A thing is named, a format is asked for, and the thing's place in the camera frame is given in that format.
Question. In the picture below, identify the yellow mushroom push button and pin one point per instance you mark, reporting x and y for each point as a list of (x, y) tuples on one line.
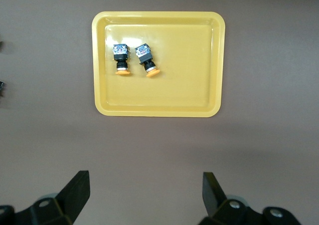
[(121, 51), (144, 53)]

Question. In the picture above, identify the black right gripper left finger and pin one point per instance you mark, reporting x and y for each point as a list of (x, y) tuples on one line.
[(77, 192)]

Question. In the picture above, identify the yellow plastic tray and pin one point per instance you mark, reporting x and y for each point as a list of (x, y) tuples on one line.
[(187, 85)]

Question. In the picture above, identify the brown table cover sheet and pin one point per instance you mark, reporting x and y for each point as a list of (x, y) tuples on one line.
[(159, 147)]

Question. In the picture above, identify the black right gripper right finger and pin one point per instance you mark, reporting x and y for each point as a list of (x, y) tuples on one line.
[(214, 200)]

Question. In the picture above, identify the green push button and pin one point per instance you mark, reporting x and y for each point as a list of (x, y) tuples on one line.
[(1, 87)]

